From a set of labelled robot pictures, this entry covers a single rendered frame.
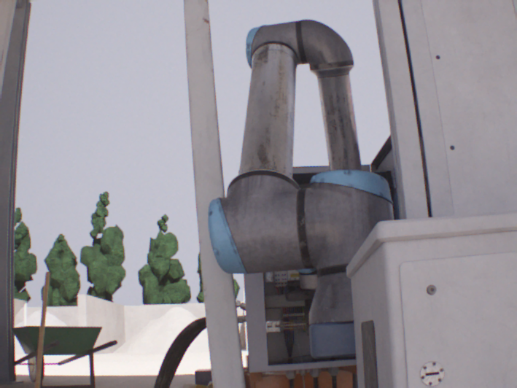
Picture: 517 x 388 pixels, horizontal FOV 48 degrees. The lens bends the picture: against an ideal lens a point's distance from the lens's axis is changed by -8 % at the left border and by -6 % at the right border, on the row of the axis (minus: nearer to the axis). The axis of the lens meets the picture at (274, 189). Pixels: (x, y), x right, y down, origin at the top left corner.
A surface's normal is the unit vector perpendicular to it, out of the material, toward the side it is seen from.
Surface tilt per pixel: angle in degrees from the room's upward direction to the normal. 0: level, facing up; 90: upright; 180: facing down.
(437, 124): 90
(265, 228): 94
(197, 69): 81
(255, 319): 90
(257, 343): 90
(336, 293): 70
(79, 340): 111
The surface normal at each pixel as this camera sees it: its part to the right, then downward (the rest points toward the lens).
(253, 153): -0.47, -0.61
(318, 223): -0.20, -0.16
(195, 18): 0.03, -0.39
